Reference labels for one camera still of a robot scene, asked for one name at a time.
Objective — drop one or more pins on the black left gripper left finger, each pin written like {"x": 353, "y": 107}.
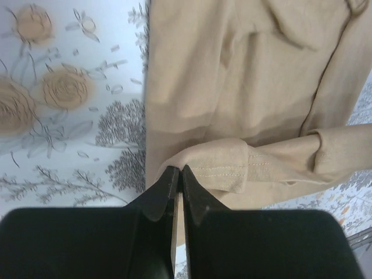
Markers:
{"x": 133, "y": 241}

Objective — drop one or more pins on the floral table mat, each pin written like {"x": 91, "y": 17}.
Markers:
{"x": 73, "y": 85}

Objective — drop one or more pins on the aluminium mounting rail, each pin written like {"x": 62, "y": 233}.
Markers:
{"x": 360, "y": 242}

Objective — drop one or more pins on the beige polo shirt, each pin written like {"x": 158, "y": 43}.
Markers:
{"x": 254, "y": 96}

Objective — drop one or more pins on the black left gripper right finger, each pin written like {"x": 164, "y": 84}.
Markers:
{"x": 226, "y": 243}

